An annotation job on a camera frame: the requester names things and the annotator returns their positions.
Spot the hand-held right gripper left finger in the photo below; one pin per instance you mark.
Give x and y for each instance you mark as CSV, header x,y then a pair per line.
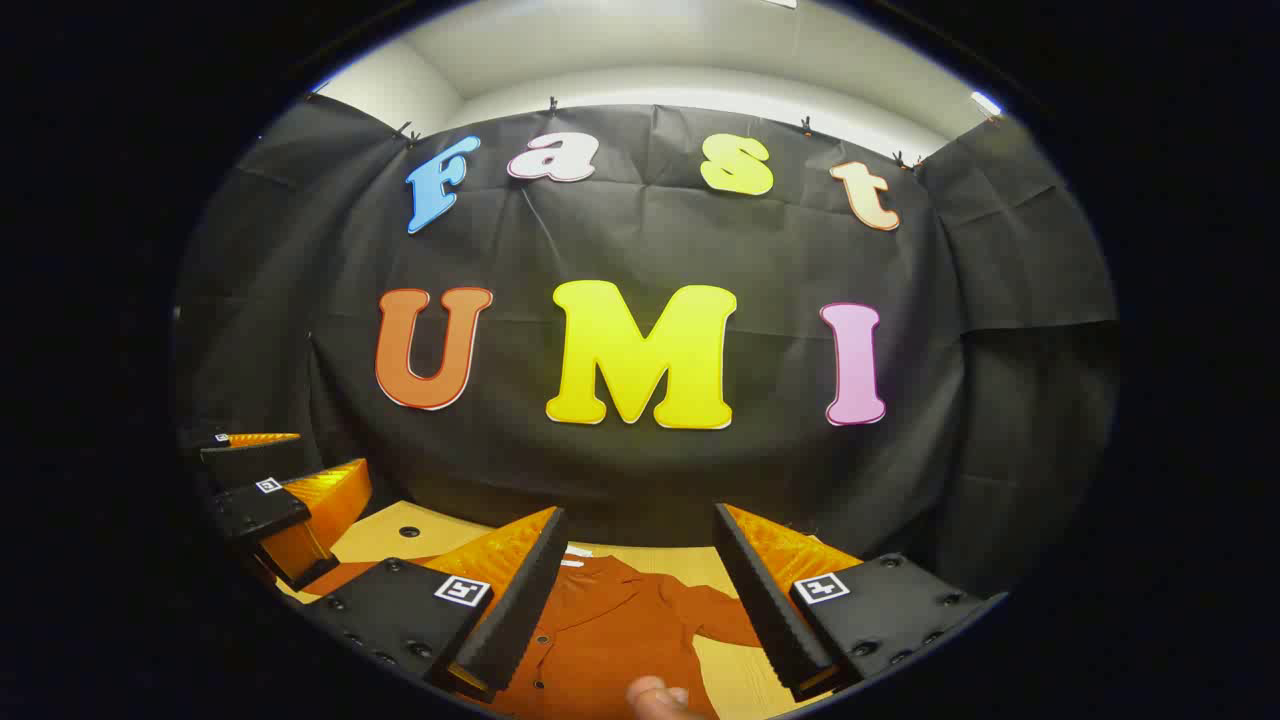
x,y
520,610

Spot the black backdrop cloth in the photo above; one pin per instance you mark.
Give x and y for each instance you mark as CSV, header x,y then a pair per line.
x,y
700,480

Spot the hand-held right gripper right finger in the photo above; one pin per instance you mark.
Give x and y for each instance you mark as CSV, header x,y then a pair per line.
x,y
770,610

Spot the ceiling light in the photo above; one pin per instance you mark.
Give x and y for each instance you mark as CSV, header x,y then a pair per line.
x,y
985,103

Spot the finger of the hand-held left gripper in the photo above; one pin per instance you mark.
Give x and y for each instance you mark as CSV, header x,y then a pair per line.
x,y
250,462
255,510

